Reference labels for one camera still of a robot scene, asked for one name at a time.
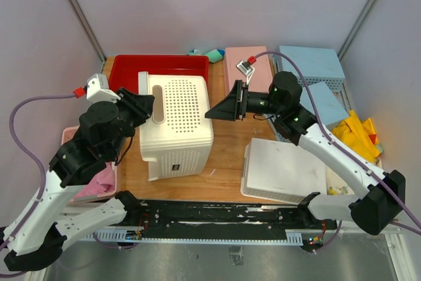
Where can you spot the red tray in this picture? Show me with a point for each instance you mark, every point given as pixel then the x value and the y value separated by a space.
pixel 126 67

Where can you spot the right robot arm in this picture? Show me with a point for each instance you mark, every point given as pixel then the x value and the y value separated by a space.
pixel 379 196

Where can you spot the small cream basket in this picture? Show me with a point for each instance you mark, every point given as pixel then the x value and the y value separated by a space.
pixel 281 171

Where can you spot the large cream basket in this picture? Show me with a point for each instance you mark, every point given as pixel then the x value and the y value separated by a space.
pixel 177 140

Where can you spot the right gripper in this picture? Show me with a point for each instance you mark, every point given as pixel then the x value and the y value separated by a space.
pixel 229 108

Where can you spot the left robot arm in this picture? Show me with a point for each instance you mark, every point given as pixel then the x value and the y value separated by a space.
pixel 37 238

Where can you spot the pink towel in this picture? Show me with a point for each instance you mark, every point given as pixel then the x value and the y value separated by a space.
pixel 102 183

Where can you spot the blue perforated basket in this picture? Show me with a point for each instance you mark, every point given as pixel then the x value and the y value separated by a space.
pixel 317 65
pixel 330 110

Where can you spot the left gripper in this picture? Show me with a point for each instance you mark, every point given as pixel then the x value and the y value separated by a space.
pixel 143 104

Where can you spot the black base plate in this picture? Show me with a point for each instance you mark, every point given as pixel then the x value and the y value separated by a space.
pixel 213 221

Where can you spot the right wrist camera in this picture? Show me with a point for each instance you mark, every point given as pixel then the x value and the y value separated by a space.
pixel 246 68

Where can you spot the aluminium frame rail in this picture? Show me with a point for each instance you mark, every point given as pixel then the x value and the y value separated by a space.
pixel 348 226

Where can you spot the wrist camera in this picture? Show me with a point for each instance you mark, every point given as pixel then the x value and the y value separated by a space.
pixel 246 68
pixel 98 90

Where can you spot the grey cable duct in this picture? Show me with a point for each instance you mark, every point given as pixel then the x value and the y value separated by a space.
pixel 230 234

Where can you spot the printed white yellow cloth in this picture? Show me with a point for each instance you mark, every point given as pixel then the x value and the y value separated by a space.
pixel 361 137

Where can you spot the green blue soft toy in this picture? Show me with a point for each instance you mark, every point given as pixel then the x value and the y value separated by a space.
pixel 213 56

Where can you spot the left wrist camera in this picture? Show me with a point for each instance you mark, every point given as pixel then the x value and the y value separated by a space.
pixel 98 90

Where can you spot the pink perforated basket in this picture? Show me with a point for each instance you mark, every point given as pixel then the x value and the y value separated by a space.
pixel 258 75

